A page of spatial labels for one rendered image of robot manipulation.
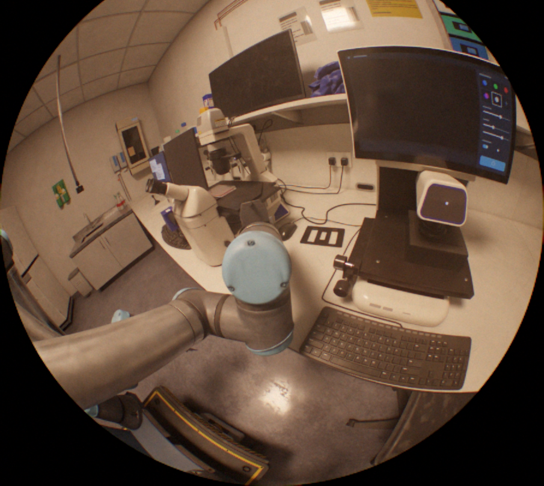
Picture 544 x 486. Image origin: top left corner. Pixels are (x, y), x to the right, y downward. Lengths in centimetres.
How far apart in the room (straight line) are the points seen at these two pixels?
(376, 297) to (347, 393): 84
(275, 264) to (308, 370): 103
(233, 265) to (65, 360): 24
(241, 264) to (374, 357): 35
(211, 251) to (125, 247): 220
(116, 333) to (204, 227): 44
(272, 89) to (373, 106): 67
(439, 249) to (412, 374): 28
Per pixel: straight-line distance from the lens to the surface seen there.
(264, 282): 22
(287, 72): 96
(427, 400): 82
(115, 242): 270
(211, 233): 59
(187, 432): 106
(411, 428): 81
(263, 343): 30
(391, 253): 49
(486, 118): 49
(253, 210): 37
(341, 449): 126
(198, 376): 140
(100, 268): 285
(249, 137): 78
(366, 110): 42
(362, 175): 100
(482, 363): 62
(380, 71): 43
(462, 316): 61
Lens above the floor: 118
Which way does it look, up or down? 29 degrees down
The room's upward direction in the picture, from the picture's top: 14 degrees counter-clockwise
